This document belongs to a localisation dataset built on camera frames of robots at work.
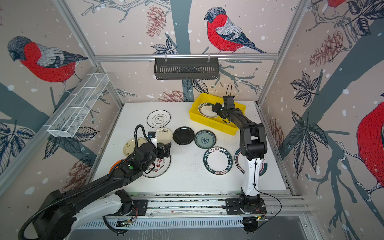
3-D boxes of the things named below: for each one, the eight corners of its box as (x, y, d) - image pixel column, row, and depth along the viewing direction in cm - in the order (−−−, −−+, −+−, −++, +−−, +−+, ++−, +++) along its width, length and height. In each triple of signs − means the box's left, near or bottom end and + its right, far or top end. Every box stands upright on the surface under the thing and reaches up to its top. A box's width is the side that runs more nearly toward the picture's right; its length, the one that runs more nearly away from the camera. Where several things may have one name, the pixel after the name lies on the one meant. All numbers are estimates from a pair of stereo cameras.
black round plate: (170, 137, 103) (169, 134, 101) (183, 125, 109) (183, 123, 107) (184, 148, 97) (184, 146, 95) (197, 136, 103) (197, 133, 101)
